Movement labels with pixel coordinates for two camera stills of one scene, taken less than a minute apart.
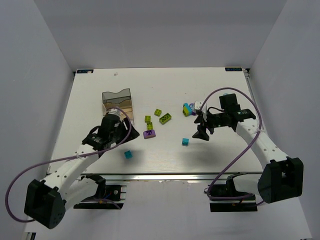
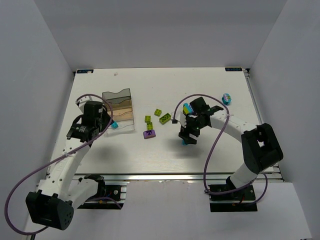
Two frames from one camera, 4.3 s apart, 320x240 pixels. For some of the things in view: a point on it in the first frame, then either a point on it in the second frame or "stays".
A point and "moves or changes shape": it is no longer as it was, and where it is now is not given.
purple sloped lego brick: (149, 134) stays
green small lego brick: (158, 112) stays
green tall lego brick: (185, 111) stays
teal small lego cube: (128, 154) moves or changes shape
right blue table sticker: (233, 69) stays
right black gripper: (208, 122) → (189, 132)
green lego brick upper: (147, 118) stays
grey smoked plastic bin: (116, 97) stays
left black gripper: (130, 130) → (105, 119)
